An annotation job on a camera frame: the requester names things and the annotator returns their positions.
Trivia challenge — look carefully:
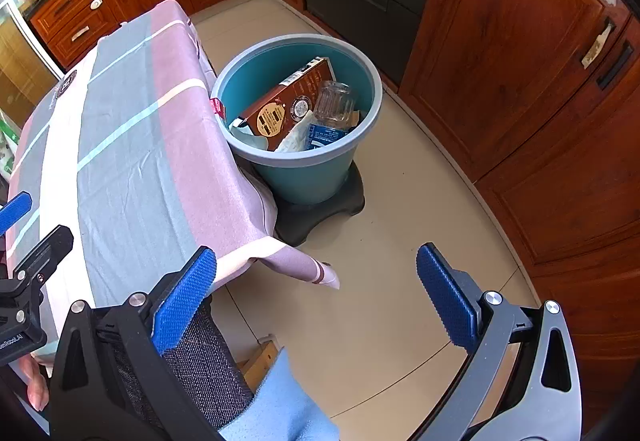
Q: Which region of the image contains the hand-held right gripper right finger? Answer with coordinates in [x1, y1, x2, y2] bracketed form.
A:
[416, 243, 583, 441]

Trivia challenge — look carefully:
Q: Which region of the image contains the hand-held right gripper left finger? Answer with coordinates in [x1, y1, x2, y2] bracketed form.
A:
[49, 245, 223, 441]

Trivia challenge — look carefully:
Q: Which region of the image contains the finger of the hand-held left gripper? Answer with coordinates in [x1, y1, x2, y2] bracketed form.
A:
[0, 192, 34, 238]
[9, 224, 75, 285]

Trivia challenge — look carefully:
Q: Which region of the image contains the teal plastic bin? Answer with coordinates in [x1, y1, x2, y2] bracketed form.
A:
[210, 35, 384, 206]

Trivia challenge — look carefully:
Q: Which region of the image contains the brown cardboard box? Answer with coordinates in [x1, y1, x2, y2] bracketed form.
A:
[232, 57, 336, 152]

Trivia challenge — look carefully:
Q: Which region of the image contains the clear plastic water bottle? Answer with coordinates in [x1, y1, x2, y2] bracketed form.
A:
[305, 81, 362, 152]

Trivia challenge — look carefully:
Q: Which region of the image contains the person's left hand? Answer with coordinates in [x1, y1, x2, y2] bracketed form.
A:
[22, 354, 52, 413]

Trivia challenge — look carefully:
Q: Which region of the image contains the person's right leg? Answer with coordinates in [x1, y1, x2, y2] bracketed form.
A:
[115, 293, 256, 428]

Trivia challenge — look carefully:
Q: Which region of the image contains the green and white bag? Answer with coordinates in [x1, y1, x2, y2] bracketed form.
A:
[0, 108, 21, 180]

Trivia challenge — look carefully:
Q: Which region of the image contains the pink grey plaid tablecloth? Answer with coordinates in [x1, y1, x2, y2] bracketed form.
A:
[5, 0, 342, 367]

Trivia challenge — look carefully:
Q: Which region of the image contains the dark grey plastic stool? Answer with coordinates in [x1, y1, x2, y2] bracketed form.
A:
[272, 163, 366, 248]

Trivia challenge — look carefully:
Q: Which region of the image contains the light blue garment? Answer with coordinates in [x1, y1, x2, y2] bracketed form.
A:
[220, 346, 341, 441]

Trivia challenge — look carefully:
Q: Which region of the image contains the glass sliding door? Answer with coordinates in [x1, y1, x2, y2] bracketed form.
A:
[0, 0, 61, 88]

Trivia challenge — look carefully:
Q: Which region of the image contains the wooden drawer unit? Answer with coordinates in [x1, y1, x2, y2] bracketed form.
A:
[27, 0, 126, 69]

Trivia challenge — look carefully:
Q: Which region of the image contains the wooden chair frame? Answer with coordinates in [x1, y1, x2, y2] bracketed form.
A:
[237, 333, 281, 390]

